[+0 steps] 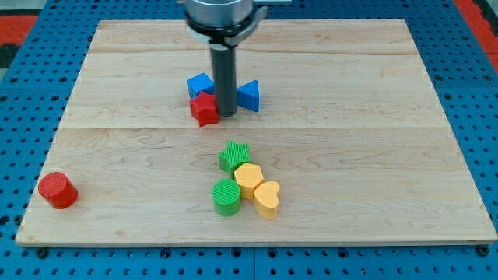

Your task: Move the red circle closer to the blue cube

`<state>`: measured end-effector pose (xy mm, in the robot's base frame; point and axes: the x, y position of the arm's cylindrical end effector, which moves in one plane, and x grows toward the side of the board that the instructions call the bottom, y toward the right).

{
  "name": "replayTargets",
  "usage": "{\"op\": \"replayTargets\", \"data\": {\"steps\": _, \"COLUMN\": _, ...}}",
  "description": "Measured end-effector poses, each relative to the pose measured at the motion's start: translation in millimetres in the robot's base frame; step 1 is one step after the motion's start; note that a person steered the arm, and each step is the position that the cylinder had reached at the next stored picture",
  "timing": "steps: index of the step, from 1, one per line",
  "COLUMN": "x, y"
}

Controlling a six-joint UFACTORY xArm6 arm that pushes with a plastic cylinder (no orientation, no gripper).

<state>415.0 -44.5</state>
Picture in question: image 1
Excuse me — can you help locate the wooden board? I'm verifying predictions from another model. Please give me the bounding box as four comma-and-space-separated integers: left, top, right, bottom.
16, 19, 497, 247

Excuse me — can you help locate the green star block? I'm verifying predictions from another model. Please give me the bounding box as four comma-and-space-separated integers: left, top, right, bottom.
218, 141, 251, 179

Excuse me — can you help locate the red cylinder block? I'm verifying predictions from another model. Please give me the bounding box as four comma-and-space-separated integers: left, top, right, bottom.
38, 172, 79, 209

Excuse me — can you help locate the yellow hexagon block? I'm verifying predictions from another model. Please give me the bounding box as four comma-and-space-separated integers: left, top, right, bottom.
233, 163, 264, 200

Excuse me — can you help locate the red star block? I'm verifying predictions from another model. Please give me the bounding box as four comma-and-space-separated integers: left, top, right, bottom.
189, 91, 219, 127

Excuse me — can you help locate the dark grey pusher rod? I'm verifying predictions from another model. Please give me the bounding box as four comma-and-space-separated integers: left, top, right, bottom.
210, 48, 237, 117

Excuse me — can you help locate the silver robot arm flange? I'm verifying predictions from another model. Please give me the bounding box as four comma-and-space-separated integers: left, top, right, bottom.
184, 0, 291, 51

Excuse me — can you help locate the blue cube block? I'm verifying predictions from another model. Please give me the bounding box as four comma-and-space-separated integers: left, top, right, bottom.
186, 73, 214, 99

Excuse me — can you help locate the green cylinder block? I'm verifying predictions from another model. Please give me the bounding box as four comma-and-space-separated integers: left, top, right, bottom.
212, 180, 241, 216

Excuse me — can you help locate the blue triangle block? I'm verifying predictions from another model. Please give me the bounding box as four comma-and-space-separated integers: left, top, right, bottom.
237, 80, 260, 112

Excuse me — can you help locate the yellow heart block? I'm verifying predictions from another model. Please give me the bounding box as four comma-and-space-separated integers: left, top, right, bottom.
254, 181, 280, 219

